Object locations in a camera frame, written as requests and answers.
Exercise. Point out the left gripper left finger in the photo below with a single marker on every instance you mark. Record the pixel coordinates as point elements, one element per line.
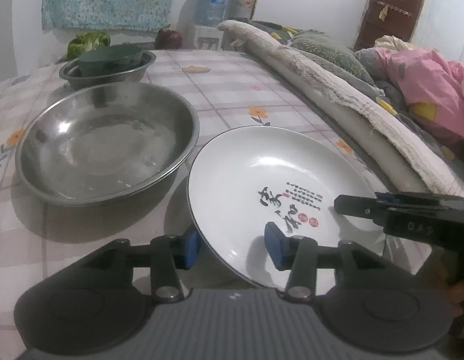
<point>105,297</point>

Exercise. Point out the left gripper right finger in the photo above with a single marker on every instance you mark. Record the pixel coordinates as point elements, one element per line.
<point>363,299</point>

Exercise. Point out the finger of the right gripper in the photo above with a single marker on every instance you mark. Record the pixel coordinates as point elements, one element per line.
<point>422,199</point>
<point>363,207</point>

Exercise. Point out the white ceramic printed plate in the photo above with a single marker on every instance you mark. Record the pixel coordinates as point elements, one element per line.
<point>250,176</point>

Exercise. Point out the steel bowl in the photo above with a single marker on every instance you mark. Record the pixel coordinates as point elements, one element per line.
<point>78,80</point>

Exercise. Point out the dark green ceramic bowl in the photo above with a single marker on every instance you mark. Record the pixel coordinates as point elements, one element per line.
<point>109,58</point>

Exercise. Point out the right hand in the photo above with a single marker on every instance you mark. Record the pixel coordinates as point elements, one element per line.
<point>435,273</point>

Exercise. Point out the cream rolled blanket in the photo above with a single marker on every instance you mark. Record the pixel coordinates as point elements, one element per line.
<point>398,155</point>

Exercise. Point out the pink bedding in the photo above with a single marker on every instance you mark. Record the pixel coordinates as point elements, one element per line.
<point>432,87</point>

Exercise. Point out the large steel basin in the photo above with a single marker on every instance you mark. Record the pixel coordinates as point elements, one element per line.
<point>104,143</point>

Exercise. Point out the grey patterned pillow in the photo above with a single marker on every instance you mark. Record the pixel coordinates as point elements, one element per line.
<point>324,46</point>

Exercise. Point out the brown wooden cabinet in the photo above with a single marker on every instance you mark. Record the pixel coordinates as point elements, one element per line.
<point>396,18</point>

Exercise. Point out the white water dispenser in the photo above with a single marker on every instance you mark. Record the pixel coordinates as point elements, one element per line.
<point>200,37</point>

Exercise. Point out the green leafy cabbage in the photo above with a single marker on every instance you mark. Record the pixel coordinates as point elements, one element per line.
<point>85,42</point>

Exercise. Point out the blue water jug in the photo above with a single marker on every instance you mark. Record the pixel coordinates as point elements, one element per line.
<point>209,12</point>

